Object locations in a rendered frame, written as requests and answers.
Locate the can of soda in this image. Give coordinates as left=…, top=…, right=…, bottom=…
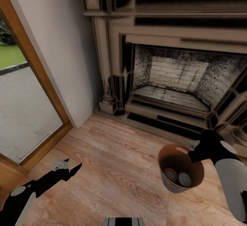
left=175, top=172, right=192, bottom=188
left=163, top=168, right=177, bottom=183

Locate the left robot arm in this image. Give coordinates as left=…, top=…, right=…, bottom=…
left=0, top=159, right=82, bottom=226

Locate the trash can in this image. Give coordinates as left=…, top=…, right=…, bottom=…
left=157, top=144, right=205, bottom=193

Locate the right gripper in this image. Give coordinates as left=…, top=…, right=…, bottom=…
left=188, top=146, right=210, bottom=163

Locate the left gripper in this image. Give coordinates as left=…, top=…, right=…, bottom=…
left=43, top=159, right=82, bottom=188

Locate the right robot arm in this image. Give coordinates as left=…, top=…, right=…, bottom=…
left=188, top=129, right=247, bottom=224

